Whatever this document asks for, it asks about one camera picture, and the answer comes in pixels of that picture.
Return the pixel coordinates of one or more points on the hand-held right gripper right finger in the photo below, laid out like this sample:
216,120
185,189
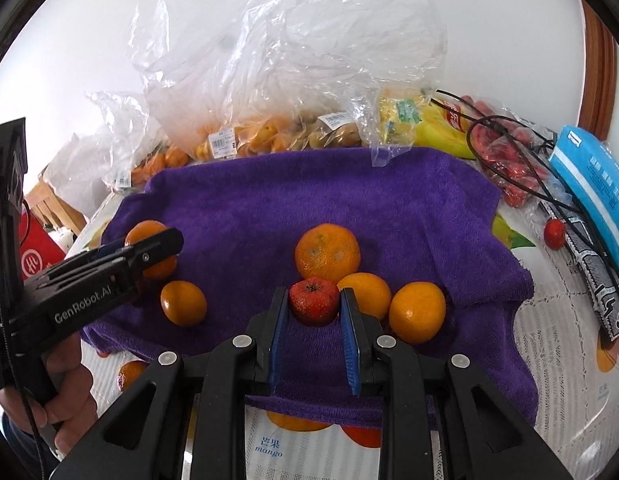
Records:
350,345

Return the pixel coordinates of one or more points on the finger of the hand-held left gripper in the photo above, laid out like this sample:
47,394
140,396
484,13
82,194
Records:
154,250
102,255

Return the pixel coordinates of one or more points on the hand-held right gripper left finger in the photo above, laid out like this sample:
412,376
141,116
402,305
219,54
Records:
278,340

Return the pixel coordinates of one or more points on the red round fruit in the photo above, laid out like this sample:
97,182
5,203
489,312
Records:
313,300

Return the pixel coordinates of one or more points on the large mandarin orange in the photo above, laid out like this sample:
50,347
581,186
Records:
328,252

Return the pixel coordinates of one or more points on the clear bag of brown fruits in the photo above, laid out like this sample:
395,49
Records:
339,132

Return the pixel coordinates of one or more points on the person's left hand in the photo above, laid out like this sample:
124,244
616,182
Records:
69,390

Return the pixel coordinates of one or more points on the red box with logo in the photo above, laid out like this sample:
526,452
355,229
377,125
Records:
37,255

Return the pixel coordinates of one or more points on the wooden chair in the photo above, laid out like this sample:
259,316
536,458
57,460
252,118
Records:
44,205

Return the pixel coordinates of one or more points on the white plastic bag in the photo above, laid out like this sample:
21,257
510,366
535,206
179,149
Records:
74,170

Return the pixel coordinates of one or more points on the purple towel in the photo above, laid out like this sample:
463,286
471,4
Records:
264,200

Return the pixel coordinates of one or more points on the clear bag of mandarins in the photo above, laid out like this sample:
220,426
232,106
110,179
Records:
119,125

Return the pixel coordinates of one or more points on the clear bag of kumquats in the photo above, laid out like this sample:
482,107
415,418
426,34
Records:
259,140

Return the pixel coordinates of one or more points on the large empty clear plastic bag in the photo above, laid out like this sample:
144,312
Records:
289,60

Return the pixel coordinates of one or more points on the small red fruit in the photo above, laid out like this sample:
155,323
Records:
555,232

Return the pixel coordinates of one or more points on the yellow banana bunch in bag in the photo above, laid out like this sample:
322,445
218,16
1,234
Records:
414,120

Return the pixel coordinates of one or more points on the clear bag of cherry tomatoes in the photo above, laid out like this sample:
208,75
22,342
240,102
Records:
509,160

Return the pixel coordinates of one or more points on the black-and-white patterned pouch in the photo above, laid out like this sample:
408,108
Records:
594,270

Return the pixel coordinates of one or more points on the blue tissue pack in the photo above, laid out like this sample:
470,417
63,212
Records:
594,180

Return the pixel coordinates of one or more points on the brown wooden door frame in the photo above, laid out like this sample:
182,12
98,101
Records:
597,60

